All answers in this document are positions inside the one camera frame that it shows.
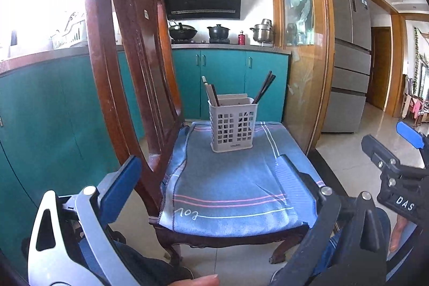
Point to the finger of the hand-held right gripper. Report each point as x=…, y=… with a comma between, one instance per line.
x=378, y=155
x=409, y=133

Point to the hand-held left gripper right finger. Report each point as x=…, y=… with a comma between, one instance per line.
x=291, y=172

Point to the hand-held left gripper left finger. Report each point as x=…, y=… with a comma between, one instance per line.
x=120, y=185

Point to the white plastic utensil basket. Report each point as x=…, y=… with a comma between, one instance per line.
x=231, y=128

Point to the person's right hand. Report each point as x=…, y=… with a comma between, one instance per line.
x=397, y=235

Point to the person's left hand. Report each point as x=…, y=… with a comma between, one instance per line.
x=197, y=281

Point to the hanging clothes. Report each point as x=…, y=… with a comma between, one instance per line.
x=415, y=108

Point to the blue striped towel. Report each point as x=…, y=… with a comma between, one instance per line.
x=231, y=185

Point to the grey refrigerator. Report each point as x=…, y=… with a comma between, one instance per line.
x=348, y=54

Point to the teal kitchen cabinets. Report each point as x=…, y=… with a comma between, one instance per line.
x=53, y=111

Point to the wooden glass-door cabinet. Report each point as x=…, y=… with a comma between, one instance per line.
x=301, y=38

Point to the stainless steel pot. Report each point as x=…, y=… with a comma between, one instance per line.
x=262, y=33

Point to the red bottle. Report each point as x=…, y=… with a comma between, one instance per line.
x=241, y=38

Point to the dark wooden chair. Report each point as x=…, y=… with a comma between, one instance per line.
x=134, y=38

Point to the black cooking pot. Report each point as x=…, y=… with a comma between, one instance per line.
x=218, y=32

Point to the black gas stove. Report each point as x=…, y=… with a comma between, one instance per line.
x=201, y=41

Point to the white dish rack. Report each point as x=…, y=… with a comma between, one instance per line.
x=68, y=34

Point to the black wok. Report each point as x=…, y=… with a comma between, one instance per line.
x=182, y=31

